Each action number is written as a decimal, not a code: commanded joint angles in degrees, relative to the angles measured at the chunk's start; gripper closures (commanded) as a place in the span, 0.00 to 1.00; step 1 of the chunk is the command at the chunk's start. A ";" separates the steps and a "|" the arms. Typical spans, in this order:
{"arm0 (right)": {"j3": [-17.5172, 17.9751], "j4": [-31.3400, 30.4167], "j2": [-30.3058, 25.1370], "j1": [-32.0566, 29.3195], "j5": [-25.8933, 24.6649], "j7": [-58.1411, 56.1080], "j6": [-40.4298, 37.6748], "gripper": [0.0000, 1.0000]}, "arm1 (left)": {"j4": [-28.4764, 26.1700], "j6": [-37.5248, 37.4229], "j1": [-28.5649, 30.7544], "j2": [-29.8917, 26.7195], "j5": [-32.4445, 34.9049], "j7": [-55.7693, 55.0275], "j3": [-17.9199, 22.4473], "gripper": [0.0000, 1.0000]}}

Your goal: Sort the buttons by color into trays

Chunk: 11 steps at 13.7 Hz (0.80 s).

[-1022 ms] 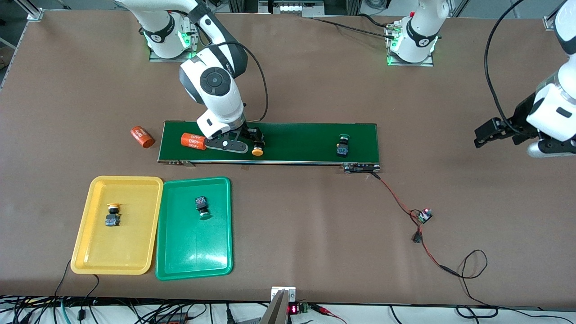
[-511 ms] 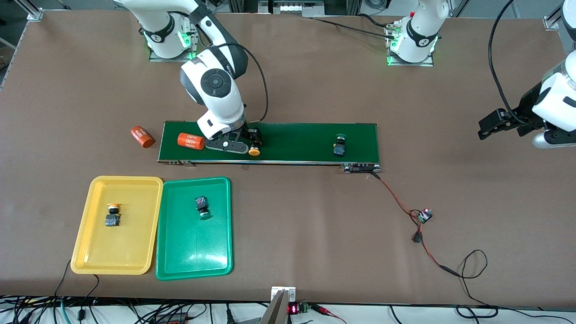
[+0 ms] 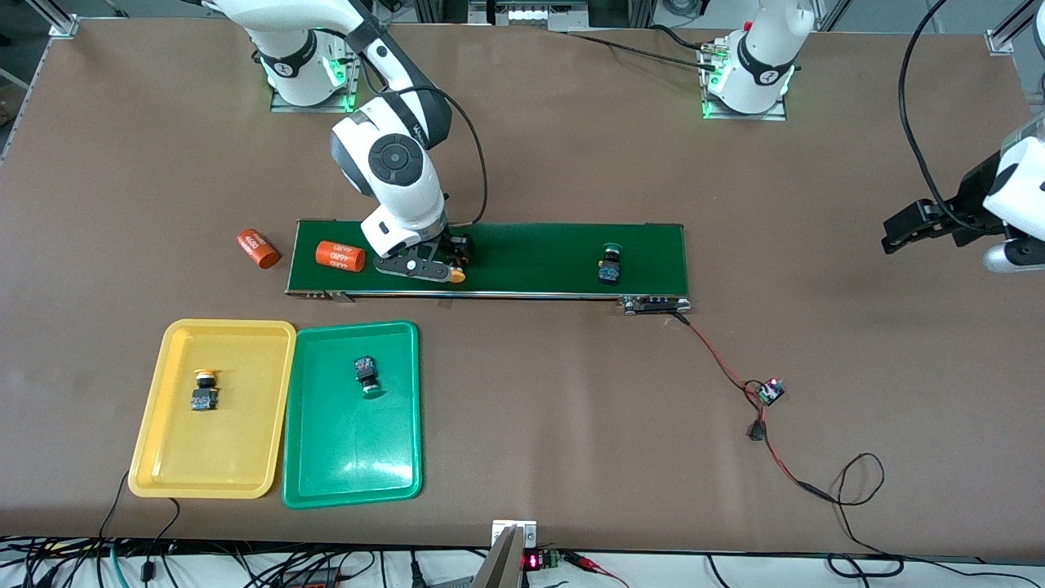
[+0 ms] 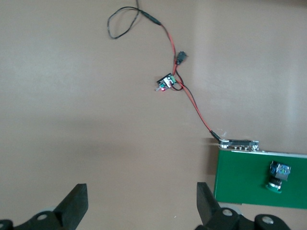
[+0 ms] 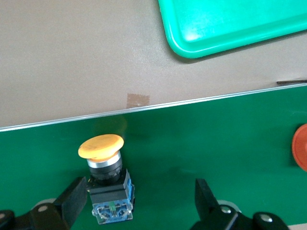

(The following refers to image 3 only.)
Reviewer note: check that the yellow plastic tray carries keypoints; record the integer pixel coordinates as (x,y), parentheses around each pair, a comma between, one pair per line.
(212,441)

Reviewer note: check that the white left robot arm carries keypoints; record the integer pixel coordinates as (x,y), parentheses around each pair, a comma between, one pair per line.
(759,57)

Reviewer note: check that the white lit device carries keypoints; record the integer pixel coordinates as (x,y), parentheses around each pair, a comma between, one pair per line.
(531,12)

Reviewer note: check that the grey camera stand pole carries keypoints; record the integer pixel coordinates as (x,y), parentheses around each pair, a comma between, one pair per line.
(498,567)

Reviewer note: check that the orange cylinder white 4680 print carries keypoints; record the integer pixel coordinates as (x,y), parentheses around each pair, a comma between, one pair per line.
(258,249)
(340,256)

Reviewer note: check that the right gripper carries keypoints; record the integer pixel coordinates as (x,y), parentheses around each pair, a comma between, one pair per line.
(455,244)

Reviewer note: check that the silver metal table bracket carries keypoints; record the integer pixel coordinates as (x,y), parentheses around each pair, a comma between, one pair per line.
(526,535)

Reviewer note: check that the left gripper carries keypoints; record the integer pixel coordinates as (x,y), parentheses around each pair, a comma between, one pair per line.
(969,198)

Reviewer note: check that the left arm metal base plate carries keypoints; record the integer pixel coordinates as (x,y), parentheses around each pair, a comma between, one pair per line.
(771,114)

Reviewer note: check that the green plastic tray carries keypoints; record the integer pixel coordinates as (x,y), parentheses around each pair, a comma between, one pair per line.
(351,441)

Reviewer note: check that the red digit display module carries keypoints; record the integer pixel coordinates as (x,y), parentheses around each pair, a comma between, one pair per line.
(532,561)

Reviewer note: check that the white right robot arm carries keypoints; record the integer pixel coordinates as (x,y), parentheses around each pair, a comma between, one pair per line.
(392,163)

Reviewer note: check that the green conveyor belt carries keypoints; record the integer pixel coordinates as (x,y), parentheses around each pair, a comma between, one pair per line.
(531,257)

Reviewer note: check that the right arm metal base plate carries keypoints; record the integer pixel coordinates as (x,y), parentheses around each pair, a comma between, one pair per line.
(310,108)

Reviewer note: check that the black motor controller board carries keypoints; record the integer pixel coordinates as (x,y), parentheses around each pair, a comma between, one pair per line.
(770,393)

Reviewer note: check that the red alligator clip lead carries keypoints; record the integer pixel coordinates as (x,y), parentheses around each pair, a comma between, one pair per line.
(584,562)

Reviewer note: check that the green push button switch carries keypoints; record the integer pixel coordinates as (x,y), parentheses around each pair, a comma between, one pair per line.
(609,271)
(367,371)

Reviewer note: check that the aluminium profile bracket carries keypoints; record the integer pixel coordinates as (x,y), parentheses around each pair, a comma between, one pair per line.
(64,26)
(1002,41)

